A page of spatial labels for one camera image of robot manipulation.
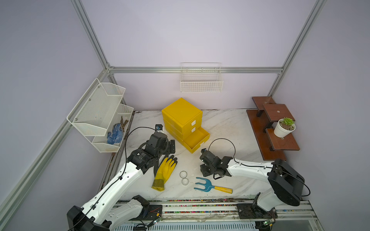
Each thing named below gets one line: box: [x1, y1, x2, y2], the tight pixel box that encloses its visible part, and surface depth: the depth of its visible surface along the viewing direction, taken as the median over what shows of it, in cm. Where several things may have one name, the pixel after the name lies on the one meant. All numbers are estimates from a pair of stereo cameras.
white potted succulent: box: [273, 116, 297, 139], surface depth 82 cm
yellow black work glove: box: [151, 154, 178, 192], surface depth 88 cm
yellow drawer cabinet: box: [161, 97, 211, 154], surface depth 93 cm
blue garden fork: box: [193, 177, 233, 194], surface depth 83 cm
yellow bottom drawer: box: [182, 126, 211, 154], surface depth 99 cm
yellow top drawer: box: [182, 111, 203, 135], surface depth 90 cm
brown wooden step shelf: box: [246, 96, 301, 162], surface depth 90 cm
